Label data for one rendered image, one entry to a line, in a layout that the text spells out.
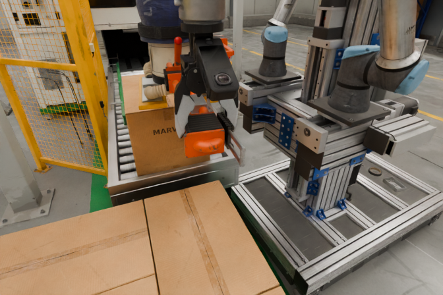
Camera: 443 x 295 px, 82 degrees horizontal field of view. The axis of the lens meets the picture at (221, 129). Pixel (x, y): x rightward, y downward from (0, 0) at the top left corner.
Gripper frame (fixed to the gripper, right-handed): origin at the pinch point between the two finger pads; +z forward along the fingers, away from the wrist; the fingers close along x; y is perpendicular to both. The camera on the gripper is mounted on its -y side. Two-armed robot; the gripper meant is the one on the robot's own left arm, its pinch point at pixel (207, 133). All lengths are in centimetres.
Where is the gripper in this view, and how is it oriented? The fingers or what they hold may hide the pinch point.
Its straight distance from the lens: 50.1
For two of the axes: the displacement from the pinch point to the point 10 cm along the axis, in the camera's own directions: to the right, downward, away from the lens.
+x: -9.7, 1.2, -2.3
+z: 0.0, 8.8, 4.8
